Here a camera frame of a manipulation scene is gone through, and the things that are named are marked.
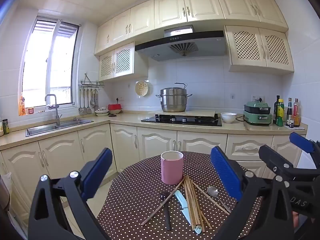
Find steel kitchen faucet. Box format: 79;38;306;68
45;94;62;125

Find metal wall utensil rack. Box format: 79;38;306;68
79;72;104;88

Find grey range hood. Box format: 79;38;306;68
134;25;227;62

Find black handled fork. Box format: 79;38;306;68
160;192;172;231

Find metal spoon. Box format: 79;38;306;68
207;186;232;213

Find green electric cooker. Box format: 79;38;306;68
243;99;272;126

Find cream perforated strainer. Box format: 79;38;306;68
135;80;150;96

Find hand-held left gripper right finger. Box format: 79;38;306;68
210;146;296;240

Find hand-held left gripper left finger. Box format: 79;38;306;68
28;147;113;240

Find beige kitchen countertop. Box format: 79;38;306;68
0;110;307;150

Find steel double sink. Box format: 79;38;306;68
26;118;94;137

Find bunch of wooden chopsticks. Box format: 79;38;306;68
141;174;230;232

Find small lattice door cabinet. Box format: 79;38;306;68
98;42;149;82

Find red sauce bottle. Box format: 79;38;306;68
293;98;300;127

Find brown polka dot tablecloth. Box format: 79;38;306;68
96;151;263;240

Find white bowl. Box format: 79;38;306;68
220;112;237;124

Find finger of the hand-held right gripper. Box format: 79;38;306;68
258;144;320;183
289;132;320;167

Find green bottle yellow cap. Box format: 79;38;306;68
276;99;285;127

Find orange bottle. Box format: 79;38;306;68
19;93;26;116

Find mint handled knife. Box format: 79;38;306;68
174;190;203;235

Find beige board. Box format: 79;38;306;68
149;109;216;117

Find black gas stove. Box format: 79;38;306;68
141;114;222;127

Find large lattice door cabinet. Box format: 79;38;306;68
224;25;295;75

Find kitchen window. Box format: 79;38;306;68
19;16;80;115

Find cream upper wall cabinets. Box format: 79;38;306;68
94;0;289;55

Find pink utensil holder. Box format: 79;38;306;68
160;151;184;185

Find steel steamer pot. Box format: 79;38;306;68
155;82;193;113

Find white plastic bag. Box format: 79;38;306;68
0;172;12;200

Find dark oil bottle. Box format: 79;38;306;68
273;95;280;124

